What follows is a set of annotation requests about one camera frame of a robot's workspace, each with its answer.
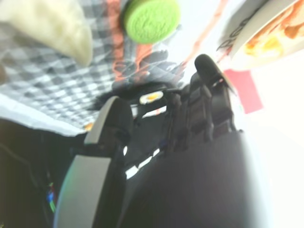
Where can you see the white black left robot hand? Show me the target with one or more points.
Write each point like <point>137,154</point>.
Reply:
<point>190,178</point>

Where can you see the black frying pan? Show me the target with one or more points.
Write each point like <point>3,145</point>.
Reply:
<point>128,91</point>

